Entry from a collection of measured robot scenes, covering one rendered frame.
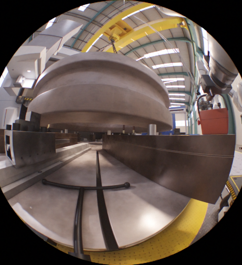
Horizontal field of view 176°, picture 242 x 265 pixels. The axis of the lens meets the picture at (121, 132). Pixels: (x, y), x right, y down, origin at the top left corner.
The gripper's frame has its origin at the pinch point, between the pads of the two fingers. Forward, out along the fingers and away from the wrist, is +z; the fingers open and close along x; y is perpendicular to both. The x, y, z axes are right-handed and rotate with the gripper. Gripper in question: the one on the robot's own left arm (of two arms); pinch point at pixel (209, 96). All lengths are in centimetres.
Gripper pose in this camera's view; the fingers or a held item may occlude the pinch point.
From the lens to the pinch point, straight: 45.3
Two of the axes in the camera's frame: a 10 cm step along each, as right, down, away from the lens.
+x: 7.5, 0.0, -6.6
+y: -0.3, 10.0, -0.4
